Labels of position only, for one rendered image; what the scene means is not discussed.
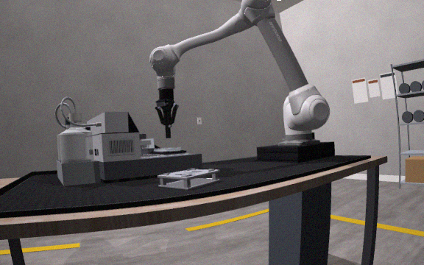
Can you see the white plastic bottle with cap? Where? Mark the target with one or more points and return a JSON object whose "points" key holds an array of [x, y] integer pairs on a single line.
{"points": [[76, 143]]}

